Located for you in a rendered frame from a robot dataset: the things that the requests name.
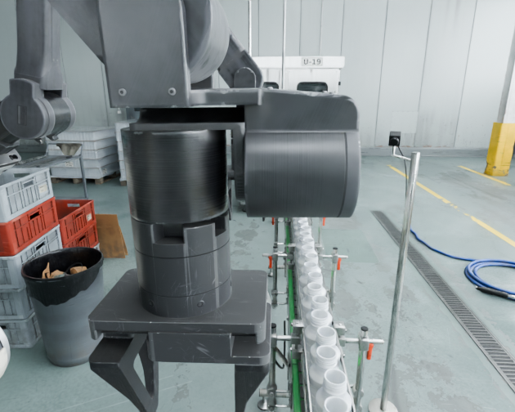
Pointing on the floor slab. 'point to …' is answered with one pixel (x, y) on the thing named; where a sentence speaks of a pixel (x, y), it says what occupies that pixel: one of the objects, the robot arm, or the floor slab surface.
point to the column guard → (500, 149)
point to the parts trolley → (54, 165)
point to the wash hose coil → (485, 281)
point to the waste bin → (66, 302)
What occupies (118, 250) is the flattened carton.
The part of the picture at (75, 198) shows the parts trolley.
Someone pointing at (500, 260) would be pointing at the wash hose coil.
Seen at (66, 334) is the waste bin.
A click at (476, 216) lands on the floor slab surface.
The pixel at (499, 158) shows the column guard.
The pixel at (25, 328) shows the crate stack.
